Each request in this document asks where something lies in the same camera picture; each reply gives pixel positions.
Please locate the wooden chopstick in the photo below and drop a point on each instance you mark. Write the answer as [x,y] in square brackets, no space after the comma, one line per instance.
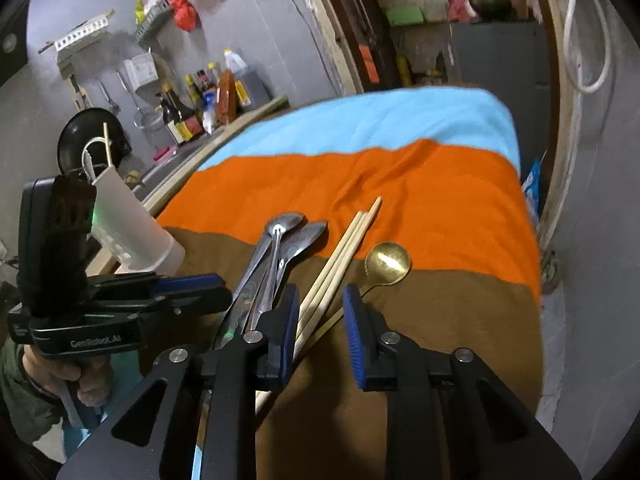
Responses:
[329,260]
[339,260]
[357,241]
[107,145]

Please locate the pink cloth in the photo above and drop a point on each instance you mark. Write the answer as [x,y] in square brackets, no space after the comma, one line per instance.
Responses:
[459,9]

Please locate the person's left forearm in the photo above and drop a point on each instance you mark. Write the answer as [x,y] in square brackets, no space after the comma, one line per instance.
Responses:
[20,400]

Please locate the silver metal spoon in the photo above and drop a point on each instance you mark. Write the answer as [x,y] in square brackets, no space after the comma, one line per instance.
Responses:
[306,240]
[285,223]

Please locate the white bottle blue label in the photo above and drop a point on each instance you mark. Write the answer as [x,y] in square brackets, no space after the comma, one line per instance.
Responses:
[209,115]

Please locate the metal strainer ladle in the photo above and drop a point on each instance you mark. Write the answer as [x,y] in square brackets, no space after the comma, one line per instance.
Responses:
[147,117]

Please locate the black wok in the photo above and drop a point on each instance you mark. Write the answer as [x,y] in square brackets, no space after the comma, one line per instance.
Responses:
[85,130]

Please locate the white carton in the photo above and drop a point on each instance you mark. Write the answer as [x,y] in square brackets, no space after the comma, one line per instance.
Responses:
[140,70]

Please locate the striped blue orange brown cloth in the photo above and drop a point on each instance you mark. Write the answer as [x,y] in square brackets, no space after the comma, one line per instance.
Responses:
[375,185]

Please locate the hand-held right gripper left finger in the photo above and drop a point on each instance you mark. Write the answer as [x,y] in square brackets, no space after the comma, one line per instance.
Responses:
[289,340]

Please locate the blue white packet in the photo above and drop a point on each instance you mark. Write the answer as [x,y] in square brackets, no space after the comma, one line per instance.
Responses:
[532,185]

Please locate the white perforated metal bracket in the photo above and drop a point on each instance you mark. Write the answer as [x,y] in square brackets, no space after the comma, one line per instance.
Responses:
[80,35]

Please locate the red plastic bag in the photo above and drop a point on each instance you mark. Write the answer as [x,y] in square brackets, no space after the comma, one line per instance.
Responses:
[185,12]

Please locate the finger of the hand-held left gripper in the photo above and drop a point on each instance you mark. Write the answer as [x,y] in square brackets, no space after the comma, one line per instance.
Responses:
[200,302]
[185,282]

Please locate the black bowl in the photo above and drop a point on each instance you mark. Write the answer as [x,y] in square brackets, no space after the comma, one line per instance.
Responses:
[489,5]

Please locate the grey cabinet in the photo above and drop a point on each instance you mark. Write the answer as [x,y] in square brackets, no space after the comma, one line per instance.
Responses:
[500,55]

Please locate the gold metal spoon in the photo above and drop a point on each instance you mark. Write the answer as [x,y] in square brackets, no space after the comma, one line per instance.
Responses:
[387,262]

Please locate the dark soy sauce bottle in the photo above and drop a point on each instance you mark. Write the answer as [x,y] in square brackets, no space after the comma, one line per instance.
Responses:
[172,115]

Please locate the white plastic utensil holder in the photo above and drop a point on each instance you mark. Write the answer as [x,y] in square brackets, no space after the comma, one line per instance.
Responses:
[130,220]

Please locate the clear oil jug yellow cap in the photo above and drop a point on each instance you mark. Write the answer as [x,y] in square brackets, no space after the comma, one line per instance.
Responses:
[234,62]

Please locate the person's left hand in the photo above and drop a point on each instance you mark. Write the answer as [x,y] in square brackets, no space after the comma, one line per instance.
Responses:
[67,372]

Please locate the green box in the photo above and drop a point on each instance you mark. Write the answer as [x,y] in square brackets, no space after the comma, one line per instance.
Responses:
[405,15]

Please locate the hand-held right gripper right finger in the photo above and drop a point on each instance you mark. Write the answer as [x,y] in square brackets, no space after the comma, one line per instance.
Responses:
[352,340]

